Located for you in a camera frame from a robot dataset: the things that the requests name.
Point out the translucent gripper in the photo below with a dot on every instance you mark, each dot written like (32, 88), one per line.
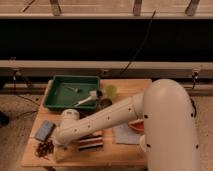
(60, 154)

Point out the bunch of dark grapes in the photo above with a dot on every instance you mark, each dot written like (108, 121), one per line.
(44, 148)

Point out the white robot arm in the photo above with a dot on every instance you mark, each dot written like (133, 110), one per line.
(169, 124)

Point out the metal cup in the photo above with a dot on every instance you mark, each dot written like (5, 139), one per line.
(106, 102)

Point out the green plastic cup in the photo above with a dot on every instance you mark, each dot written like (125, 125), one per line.
(111, 91)

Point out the blue sponge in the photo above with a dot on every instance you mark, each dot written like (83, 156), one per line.
(44, 130)

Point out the striped block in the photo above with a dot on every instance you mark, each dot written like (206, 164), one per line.
(90, 142)

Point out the green plastic tray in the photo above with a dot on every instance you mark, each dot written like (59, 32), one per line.
(58, 97)

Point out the small item in tray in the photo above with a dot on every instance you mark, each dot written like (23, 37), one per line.
(76, 90)

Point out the grey cloth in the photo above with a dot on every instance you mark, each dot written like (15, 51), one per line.
(125, 135)

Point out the white dish brush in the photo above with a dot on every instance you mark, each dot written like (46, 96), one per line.
(93, 95)

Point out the orange bowl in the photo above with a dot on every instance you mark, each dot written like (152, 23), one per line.
(137, 126)

